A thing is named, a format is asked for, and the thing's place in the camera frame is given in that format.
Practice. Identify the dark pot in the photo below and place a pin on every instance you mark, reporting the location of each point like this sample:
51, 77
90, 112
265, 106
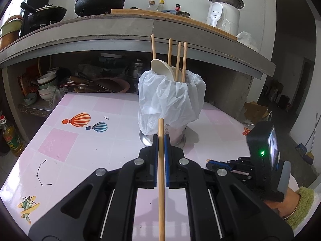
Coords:
110, 62

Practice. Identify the grey concrete counter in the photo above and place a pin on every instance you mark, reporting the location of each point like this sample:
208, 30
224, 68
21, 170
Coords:
125, 30

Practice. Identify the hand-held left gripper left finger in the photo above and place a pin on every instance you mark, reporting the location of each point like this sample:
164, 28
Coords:
156, 160

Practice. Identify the person's right forearm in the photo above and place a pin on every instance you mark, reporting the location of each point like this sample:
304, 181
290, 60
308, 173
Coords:
304, 200

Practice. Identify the steel pot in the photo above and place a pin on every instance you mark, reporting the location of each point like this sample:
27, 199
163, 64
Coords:
135, 67

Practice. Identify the cooking oil bottle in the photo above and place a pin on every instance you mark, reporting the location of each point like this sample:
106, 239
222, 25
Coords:
11, 140

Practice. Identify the yellow-capped sauce bottle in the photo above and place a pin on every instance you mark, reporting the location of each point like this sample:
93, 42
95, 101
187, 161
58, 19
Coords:
160, 7

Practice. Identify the gas stove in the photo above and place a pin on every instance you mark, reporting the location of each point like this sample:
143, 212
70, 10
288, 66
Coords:
47, 23

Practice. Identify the cardboard box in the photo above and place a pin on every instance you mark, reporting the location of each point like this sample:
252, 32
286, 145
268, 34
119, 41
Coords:
255, 110

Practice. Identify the blue bowl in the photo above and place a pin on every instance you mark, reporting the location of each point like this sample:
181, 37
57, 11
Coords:
30, 99

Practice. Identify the brown-capped sauce bottle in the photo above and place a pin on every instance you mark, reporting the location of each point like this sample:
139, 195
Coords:
151, 6

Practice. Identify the pink basin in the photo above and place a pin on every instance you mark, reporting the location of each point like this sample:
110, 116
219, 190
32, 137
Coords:
120, 84

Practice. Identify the brown basin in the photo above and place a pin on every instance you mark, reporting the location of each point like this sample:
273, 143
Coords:
8, 42

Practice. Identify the white round ladle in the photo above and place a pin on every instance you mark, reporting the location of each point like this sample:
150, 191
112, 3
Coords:
160, 67

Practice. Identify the stack of white bowls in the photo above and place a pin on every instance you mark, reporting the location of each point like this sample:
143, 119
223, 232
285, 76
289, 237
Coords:
46, 87

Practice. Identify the red packets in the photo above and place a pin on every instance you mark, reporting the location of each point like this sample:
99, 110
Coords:
26, 82

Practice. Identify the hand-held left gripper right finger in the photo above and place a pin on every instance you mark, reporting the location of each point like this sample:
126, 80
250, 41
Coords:
166, 160

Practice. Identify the clear plastic bag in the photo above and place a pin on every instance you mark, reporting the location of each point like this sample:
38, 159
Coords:
227, 26

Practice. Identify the glass pickle jar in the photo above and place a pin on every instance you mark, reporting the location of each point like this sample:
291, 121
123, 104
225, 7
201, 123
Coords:
184, 14

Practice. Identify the steel utensil holder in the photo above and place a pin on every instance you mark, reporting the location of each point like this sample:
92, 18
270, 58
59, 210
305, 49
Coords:
176, 135

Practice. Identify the knotted plastic bag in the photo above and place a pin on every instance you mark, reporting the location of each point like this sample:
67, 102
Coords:
56, 96

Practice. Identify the white kitchen appliance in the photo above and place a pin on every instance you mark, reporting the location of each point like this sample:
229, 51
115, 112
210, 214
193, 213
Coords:
230, 17

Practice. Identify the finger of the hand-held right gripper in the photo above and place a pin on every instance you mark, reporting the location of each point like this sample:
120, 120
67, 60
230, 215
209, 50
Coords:
215, 164

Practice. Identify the black bin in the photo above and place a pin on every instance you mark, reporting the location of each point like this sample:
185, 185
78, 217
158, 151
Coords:
284, 103

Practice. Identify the wooden cutting board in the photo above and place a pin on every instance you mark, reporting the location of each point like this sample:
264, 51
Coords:
125, 11

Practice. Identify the black stockpot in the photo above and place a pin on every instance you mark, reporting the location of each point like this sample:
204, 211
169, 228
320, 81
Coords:
100, 2

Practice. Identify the crumpled white plastic bag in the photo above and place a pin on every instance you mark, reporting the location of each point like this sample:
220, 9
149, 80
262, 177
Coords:
247, 40

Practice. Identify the black wok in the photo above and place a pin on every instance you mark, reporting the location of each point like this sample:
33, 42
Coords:
47, 13

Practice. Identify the metal shelf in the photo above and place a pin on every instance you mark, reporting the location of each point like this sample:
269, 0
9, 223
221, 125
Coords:
35, 110

